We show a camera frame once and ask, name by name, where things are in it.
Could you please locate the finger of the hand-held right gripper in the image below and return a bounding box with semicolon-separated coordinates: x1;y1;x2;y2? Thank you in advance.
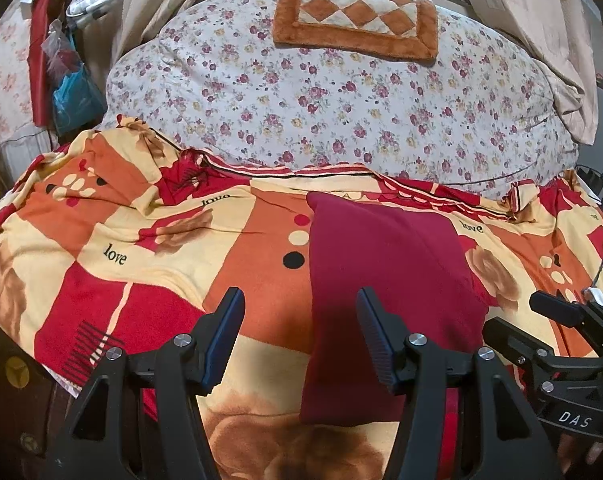
483;317;557;368
529;290;589;328

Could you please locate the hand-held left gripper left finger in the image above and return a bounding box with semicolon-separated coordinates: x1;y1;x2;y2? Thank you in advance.
42;286;246;480

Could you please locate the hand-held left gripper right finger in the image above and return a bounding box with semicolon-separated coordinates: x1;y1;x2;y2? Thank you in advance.
355;286;566;480

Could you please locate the maroon fleece garment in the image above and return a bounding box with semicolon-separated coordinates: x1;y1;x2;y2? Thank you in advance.
300;191;497;423

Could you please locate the person's right hand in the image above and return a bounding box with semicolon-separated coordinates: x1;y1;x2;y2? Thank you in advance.
556;432;603;473

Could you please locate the orange red printed blanket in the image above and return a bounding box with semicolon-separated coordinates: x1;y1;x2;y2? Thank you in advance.
0;115;603;480

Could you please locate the white floral quilt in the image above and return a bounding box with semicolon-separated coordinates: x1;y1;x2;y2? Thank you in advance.
104;0;579;201

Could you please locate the blue plastic bag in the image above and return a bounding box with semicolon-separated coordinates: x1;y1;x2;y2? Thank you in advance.
52;65;107;136

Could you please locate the beige curtain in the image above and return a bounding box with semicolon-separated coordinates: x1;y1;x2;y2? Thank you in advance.
451;0;603;146
76;0;232;76

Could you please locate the orange checkered plush mat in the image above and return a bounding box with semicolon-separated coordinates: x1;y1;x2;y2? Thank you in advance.
272;0;439;67

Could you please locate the pale floral cloth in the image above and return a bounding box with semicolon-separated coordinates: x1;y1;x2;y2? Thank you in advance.
0;5;52;146

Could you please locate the red hanging cloth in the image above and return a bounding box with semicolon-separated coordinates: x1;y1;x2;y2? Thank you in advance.
28;0;75;128

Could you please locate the silver plastic bag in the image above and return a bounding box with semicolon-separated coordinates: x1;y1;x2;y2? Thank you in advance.
64;0;122;28

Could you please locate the black charger with cables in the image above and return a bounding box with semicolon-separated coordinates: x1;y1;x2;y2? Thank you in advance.
576;165;603;206

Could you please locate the dark wooden bed frame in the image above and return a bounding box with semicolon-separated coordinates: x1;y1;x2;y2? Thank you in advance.
0;310;87;480

